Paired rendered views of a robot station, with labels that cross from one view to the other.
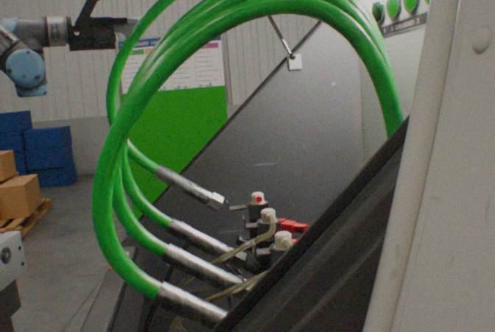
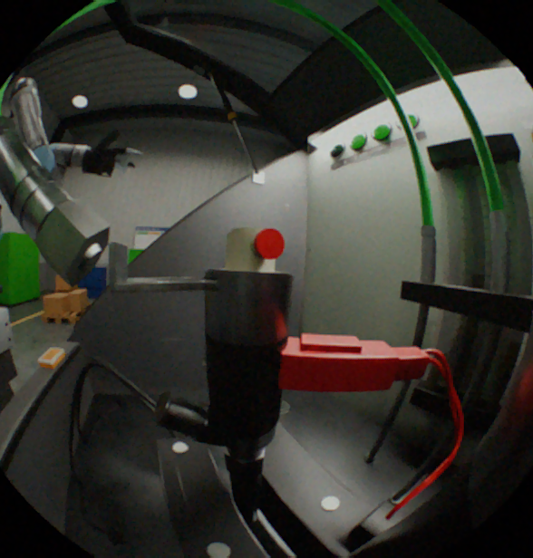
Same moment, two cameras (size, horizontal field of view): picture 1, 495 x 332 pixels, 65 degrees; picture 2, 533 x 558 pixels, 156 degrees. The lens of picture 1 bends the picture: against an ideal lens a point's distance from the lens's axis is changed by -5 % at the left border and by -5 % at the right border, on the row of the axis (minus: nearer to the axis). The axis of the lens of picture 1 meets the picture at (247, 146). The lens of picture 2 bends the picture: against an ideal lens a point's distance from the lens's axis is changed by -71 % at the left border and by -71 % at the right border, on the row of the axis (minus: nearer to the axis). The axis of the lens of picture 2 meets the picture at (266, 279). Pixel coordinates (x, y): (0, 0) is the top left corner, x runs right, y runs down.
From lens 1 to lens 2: 0.50 m
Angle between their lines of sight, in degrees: 22
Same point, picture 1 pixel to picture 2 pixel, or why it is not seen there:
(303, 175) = not seen: hidden behind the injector
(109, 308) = (6, 433)
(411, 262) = not seen: outside the picture
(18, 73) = not seen: hidden behind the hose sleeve
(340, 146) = (287, 263)
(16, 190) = (75, 296)
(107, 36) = (109, 162)
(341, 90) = (293, 212)
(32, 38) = (62, 156)
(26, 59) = (42, 152)
